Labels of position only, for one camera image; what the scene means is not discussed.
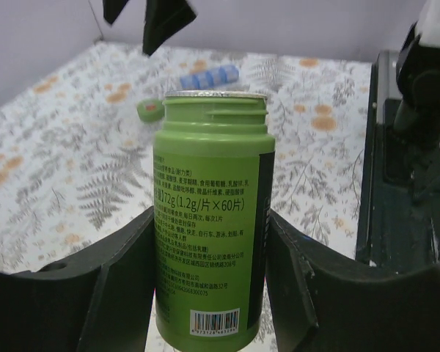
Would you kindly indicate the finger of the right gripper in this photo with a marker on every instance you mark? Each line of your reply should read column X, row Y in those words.
column 163, row 19
column 112, row 10

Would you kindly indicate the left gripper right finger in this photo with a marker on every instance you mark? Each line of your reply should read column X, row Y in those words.
column 324, row 301

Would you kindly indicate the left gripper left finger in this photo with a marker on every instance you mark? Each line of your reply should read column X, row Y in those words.
column 97, row 299

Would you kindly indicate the green bottle cap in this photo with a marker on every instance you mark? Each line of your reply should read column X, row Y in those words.
column 150, row 110

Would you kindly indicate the green pill bottle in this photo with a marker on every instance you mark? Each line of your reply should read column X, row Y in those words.
column 213, row 165

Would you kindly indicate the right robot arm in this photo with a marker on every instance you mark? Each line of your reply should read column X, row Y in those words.
column 421, row 95

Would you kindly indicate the blue pill organizer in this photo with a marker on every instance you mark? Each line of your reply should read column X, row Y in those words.
column 208, row 79

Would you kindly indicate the floral table mat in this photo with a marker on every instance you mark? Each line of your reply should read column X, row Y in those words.
column 76, row 162

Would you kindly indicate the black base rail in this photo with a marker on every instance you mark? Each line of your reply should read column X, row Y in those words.
column 399, row 217

